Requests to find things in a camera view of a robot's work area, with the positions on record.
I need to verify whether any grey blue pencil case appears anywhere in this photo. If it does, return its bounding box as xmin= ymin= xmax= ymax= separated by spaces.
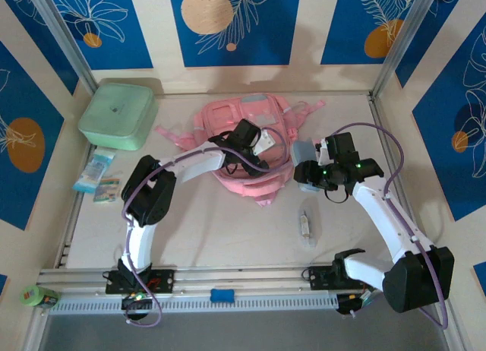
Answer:
xmin=290 ymin=137 xmax=323 ymax=194

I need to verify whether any pink backpack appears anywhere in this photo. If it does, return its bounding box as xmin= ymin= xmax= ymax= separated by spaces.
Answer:
xmin=153 ymin=93 xmax=328 ymax=208

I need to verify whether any mint green square case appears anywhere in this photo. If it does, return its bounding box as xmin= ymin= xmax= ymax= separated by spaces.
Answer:
xmin=77 ymin=82 xmax=159 ymax=152

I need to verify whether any small colourful supplies packet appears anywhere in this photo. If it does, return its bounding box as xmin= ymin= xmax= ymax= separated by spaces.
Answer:
xmin=92 ymin=175 xmax=124 ymax=205

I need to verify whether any black electronics module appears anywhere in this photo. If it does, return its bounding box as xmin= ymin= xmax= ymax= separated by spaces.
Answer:
xmin=335 ymin=289 xmax=380 ymax=318
xmin=120 ymin=292 xmax=153 ymax=322

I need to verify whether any small blue block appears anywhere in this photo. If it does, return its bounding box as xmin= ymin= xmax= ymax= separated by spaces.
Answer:
xmin=209 ymin=288 xmax=237 ymax=304

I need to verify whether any blue white tissue packet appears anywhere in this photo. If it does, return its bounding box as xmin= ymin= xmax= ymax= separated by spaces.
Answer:
xmin=71 ymin=148 xmax=116 ymax=194

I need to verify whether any green tape roll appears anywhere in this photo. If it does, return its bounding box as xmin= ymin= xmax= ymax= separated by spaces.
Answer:
xmin=20 ymin=284 xmax=47 ymax=308

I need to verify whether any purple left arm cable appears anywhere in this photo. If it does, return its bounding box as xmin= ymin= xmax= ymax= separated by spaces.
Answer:
xmin=120 ymin=126 xmax=289 ymax=328

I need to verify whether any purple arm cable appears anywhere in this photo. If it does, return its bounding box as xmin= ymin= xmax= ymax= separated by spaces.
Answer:
xmin=327 ymin=122 xmax=450 ymax=330
xmin=120 ymin=126 xmax=289 ymax=328

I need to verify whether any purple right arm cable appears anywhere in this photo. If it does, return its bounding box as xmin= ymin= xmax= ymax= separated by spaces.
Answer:
xmin=327 ymin=122 xmax=450 ymax=330

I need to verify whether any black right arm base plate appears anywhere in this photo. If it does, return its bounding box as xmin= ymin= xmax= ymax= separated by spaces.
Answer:
xmin=308 ymin=264 xmax=379 ymax=292

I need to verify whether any aluminium mounting rail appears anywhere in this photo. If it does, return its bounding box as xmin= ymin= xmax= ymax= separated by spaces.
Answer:
xmin=36 ymin=260 xmax=446 ymax=292

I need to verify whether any white slotted cable duct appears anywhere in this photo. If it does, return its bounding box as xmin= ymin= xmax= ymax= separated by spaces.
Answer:
xmin=48 ymin=292 xmax=339 ymax=316

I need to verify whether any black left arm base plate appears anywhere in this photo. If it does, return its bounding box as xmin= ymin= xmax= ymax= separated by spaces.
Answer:
xmin=105 ymin=268 xmax=176 ymax=296

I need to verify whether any aluminium frame post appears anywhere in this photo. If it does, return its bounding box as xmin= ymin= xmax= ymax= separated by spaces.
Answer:
xmin=368 ymin=0 xmax=444 ymax=100
xmin=27 ymin=0 xmax=98 ymax=98

